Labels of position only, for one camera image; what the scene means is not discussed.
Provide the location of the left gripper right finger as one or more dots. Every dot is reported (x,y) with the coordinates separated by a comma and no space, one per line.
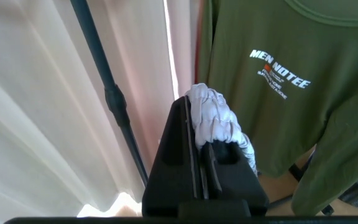
(238,186)

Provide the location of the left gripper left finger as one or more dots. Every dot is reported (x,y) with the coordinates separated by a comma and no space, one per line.
(172,183)

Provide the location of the green printed shirt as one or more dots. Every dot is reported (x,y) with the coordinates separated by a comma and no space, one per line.
(275,124)

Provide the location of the pale grey garment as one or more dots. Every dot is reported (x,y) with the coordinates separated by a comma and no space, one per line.
(213,115)

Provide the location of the black clothes rack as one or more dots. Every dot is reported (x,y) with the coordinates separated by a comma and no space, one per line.
(115,96)

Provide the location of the beige curtain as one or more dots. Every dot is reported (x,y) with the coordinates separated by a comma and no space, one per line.
(42,93)

